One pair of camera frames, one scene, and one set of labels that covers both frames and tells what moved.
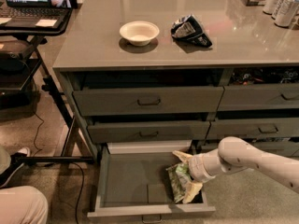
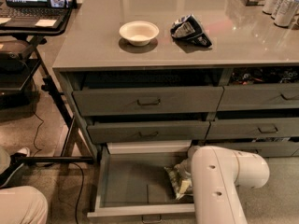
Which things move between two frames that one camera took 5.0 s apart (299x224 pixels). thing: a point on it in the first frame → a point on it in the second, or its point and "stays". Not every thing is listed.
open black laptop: [27, 4] stays
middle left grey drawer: [123, 132] stays
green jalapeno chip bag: [178, 175] stays
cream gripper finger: [193, 189] → [185, 185]
